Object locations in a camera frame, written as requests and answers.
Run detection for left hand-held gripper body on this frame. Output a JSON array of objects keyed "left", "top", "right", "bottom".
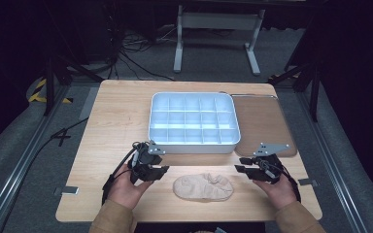
[{"left": 127, "top": 140, "right": 167, "bottom": 184}]

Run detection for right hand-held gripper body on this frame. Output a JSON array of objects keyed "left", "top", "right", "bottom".
[{"left": 253, "top": 143, "right": 291, "bottom": 185}]

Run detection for beige sock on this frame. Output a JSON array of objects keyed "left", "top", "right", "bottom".
[{"left": 172, "top": 172, "right": 234, "bottom": 203}]

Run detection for white divided storage box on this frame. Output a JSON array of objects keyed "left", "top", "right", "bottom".
[{"left": 148, "top": 91, "right": 242, "bottom": 154}]

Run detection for person's right hand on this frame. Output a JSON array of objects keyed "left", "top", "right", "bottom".
[{"left": 252, "top": 174, "right": 298, "bottom": 212}]

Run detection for person's left hand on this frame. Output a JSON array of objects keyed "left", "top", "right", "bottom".
[{"left": 106, "top": 164, "right": 154, "bottom": 210}]

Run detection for grey table clamp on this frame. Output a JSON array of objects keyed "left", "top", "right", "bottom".
[
  {"left": 297, "top": 178, "right": 321, "bottom": 187},
  {"left": 53, "top": 185, "right": 80, "bottom": 197}
]

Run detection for black metal stand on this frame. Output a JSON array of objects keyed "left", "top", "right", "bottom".
[
  {"left": 267, "top": 59, "right": 322, "bottom": 123},
  {"left": 43, "top": 52, "right": 105, "bottom": 117}
]

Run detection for yellow black floor tape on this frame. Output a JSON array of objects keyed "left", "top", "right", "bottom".
[{"left": 28, "top": 78, "right": 74, "bottom": 105}]

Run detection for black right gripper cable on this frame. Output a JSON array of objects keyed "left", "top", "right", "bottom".
[{"left": 280, "top": 163, "right": 302, "bottom": 204}]

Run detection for grey metal floor rail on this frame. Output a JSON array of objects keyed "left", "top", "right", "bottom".
[
  {"left": 0, "top": 84, "right": 73, "bottom": 233},
  {"left": 294, "top": 90, "right": 370, "bottom": 233}
]

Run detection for black floor cable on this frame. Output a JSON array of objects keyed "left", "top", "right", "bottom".
[{"left": 0, "top": 116, "right": 89, "bottom": 227}]

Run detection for tangle of black cables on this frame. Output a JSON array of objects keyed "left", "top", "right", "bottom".
[{"left": 108, "top": 18, "right": 177, "bottom": 82}]

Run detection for white metal table frame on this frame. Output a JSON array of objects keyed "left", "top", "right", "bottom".
[{"left": 173, "top": 4, "right": 267, "bottom": 77}]

